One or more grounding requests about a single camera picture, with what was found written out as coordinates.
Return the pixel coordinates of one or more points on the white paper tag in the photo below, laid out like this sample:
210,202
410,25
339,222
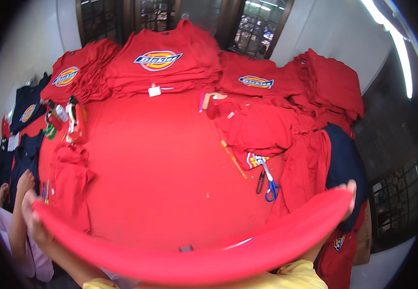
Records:
154,90

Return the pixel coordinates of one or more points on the person's left hand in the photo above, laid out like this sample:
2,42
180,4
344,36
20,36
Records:
37,225

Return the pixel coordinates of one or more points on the plain stack of red t-shirts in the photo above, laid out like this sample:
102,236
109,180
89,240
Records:
328,85

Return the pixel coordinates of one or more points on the person's right fingers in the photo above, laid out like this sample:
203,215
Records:
352,189

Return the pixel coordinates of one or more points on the tall stack of red t-shirts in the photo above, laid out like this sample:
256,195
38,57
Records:
162,76

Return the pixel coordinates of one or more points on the red tagging gun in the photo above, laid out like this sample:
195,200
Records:
77,121

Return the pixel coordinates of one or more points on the fanned stack of red t-shirts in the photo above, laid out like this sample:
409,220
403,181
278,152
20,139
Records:
80,77

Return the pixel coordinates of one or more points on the fluorescent tube light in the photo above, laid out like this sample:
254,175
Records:
398,43

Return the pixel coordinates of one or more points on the stretched red t-shirt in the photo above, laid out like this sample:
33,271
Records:
194,262

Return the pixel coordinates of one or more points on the person's right hand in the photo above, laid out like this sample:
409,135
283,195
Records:
350,202

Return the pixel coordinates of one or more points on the low stack of red t-shirts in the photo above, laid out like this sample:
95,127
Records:
252,72

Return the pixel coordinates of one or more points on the red t-shirt with logo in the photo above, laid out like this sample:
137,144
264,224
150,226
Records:
337,258

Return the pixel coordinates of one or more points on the pink pen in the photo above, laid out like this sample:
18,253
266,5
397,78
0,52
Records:
201,102

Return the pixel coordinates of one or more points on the person's left fingers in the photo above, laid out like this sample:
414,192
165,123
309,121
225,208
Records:
27,204

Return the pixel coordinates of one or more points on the white paper sheet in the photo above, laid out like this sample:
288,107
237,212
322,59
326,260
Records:
13,142

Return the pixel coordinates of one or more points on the person's body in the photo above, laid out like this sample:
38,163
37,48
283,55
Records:
295,276

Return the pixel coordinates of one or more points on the heap of navy t-shirts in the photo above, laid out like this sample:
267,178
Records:
21,159

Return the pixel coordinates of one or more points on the green tape roll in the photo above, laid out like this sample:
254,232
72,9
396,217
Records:
50,130

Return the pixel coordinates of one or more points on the brown cardboard box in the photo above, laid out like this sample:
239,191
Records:
363,238

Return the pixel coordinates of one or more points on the black thread snips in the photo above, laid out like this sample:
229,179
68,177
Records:
260,182

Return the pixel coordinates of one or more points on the stack of navy t-shirts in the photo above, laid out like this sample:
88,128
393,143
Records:
26,104

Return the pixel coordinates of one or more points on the heap of crumpled red t-shirts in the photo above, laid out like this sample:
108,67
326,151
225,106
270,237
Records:
263,122

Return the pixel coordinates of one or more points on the folded red t-shirt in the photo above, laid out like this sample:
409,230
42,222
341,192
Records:
70,180

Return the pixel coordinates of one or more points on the hanging navy t-shirt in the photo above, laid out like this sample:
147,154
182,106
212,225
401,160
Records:
346,159

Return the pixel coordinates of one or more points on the dark framed window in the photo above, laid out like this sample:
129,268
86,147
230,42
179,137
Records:
140,16
256,27

